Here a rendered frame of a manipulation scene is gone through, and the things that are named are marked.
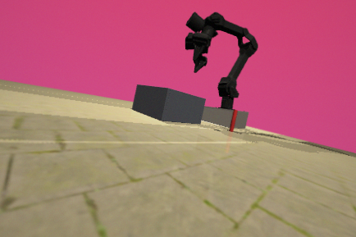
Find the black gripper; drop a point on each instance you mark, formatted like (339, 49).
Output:
(201, 43)

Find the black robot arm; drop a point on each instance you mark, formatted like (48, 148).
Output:
(227, 86)

